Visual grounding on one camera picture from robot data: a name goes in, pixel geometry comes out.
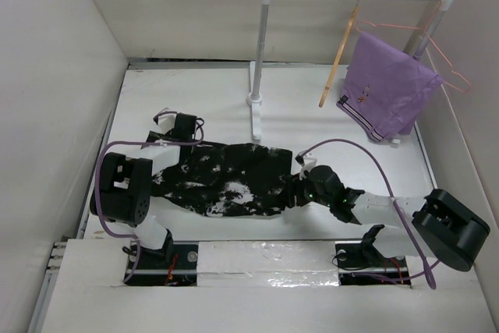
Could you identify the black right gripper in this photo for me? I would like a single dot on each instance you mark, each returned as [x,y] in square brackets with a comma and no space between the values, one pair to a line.
[297,189]

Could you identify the black white patterned trousers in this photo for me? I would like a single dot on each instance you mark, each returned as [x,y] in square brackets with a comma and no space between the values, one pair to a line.
[227,180]

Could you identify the wooden hanger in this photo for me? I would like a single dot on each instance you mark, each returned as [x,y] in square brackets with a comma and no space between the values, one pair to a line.
[339,54]

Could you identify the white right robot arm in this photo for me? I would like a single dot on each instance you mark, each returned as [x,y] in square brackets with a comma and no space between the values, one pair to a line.
[437,225]

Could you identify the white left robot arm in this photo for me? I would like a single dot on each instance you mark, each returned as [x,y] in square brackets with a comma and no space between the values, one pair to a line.
[124,179]

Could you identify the silver tape strip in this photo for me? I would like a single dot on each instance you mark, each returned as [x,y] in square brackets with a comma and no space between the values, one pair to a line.
[281,264]

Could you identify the purple garment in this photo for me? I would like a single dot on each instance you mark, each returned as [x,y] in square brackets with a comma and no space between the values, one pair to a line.
[385,89]

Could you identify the white silver clothes rack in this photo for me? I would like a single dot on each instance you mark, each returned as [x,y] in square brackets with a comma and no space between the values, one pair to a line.
[274,44]

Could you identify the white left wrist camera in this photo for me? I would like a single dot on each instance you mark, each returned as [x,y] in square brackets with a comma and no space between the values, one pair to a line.
[165,119]

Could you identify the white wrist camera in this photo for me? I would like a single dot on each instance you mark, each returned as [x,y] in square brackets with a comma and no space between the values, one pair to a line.
[307,162]
[165,119]

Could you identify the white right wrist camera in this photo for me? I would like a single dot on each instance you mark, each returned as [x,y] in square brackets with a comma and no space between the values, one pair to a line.
[307,162]

